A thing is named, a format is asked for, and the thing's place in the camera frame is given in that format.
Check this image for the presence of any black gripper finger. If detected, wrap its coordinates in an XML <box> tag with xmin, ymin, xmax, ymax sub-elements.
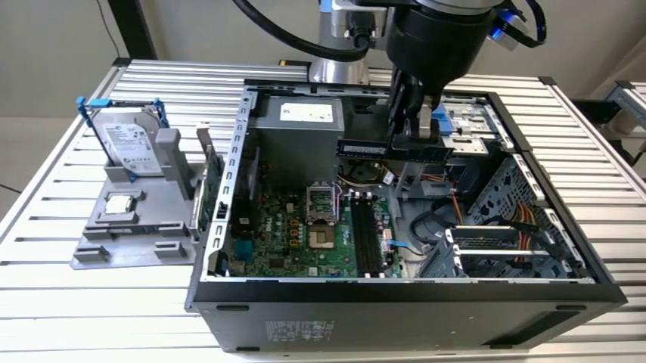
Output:
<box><xmin>387</xmin><ymin>70</ymin><xmax>443</xmax><ymax>160</ymax></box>

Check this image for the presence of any black RAM slot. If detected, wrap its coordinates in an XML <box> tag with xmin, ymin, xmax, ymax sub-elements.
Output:
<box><xmin>367</xmin><ymin>193</ymin><xmax>383</xmax><ymax>276</ymax></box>
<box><xmin>357</xmin><ymin>193</ymin><xmax>373</xmax><ymax>276</ymax></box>
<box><xmin>351</xmin><ymin>193</ymin><xmax>367</xmax><ymax>276</ymax></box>
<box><xmin>362</xmin><ymin>193</ymin><xmax>379</xmax><ymax>276</ymax></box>

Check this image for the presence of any blue plastic drive latch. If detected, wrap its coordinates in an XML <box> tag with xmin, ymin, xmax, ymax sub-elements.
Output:
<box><xmin>433</xmin><ymin>100</ymin><xmax>454</xmax><ymax>136</ymax></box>

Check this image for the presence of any grey metal drive cage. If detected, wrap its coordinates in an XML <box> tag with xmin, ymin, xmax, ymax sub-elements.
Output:
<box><xmin>387</xmin><ymin>96</ymin><xmax>509</xmax><ymax>200</ymax></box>

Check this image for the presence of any grey power supply unit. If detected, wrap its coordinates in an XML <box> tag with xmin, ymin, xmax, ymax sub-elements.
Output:
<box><xmin>247</xmin><ymin>95</ymin><xmax>347</xmax><ymax>190</ymax></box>

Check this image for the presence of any metal socket cover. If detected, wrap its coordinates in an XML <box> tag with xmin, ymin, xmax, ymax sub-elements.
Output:
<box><xmin>306</xmin><ymin>181</ymin><xmax>338</xmax><ymax>225</ymax></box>

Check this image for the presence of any CPU socket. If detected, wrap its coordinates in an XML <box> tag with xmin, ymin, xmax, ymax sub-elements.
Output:
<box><xmin>307</xmin><ymin>225</ymin><xmax>338</xmax><ymax>250</ymax></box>

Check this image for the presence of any metal disk bay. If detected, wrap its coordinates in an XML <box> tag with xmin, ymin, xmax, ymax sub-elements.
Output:
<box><xmin>418</xmin><ymin>222</ymin><xmax>560</xmax><ymax>279</ymax></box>

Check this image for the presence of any aluminium side table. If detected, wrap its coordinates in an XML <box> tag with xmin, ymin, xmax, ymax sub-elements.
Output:
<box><xmin>570</xmin><ymin>80</ymin><xmax>646</xmax><ymax>166</ymax></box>

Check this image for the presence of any green motherboard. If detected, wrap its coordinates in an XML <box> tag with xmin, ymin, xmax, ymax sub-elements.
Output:
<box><xmin>230</xmin><ymin>188</ymin><xmax>405</xmax><ymax>279</ymax></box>

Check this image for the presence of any grey parts rack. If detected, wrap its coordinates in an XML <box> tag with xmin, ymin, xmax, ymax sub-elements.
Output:
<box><xmin>68</xmin><ymin>128</ymin><xmax>206</xmax><ymax>271</ymax></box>

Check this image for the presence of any teal port connector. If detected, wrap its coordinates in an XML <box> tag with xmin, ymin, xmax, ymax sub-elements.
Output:
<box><xmin>231</xmin><ymin>241</ymin><xmax>255</xmax><ymax>262</ymax></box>

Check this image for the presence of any black PC case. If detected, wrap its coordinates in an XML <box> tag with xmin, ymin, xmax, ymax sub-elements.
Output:
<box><xmin>185</xmin><ymin>77</ymin><xmax>630</xmax><ymax>355</ymax></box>

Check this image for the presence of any hard disk in blue carrier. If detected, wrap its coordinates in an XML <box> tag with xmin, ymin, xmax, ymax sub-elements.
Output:
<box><xmin>74</xmin><ymin>96</ymin><xmax>171</xmax><ymax>182</ymax></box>

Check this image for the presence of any silver CPU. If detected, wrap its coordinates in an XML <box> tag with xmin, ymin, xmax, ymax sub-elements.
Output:
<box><xmin>103</xmin><ymin>194</ymin><xmax>136</xmax><ymax>215</ymax></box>

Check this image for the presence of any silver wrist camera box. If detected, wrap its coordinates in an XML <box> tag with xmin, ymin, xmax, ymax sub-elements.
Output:
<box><xmin>487</xmin><ymin>9</ymin><xmax>529</xmax><ymax>52</ymax></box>

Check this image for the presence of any silver camera with black plug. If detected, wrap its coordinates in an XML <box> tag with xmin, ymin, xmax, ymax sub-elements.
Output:
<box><xmin>330</xmin><ymin>0</ymin><xmax>393</xmax><ymax>39</ymax></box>

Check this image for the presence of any white yellow wire bundle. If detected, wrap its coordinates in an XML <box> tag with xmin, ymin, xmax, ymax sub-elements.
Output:
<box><xmin>337</xmin><ymin>172</ymin><xmax>399</xmax><ymax>189</ymax></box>

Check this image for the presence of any orange yellow power wire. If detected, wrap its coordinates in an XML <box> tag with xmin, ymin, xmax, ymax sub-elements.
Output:
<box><xmin>423</xmin><ymin>169</ymin><xmax>466</xmax><ymax>228</ymax></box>

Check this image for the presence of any wire locking lever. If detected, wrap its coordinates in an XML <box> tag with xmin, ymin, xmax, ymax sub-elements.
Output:
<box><xmin>331</xmin><ymin>180</ymin><xmax>342</xmax><ymax>226</ymax></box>

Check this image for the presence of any black cable with blue tab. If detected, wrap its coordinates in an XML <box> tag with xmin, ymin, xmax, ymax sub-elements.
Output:
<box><xmin>387</xmin><ymin>240</ymin><xmax>430</xmax><ymax>254</ymax></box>

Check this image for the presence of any orange yellow wire bundle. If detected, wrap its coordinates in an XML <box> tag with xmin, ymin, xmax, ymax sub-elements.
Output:
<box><xmin>508</xmin><ymin>202</ymin><xmax>540</xmax><ymax>265</ymax></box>

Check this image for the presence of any graphics card with metal bracket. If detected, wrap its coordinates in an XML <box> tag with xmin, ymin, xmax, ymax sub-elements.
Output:
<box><xmin>190</xmin><ymin>120</ymin><xmax>227</xmax><ymax>243</ymax></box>

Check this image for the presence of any black upright post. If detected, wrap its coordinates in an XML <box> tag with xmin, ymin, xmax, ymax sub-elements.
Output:
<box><xmin>107</xmin><ymin>0</ymin><xmax>159</xmax><ymax>61</ymax></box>

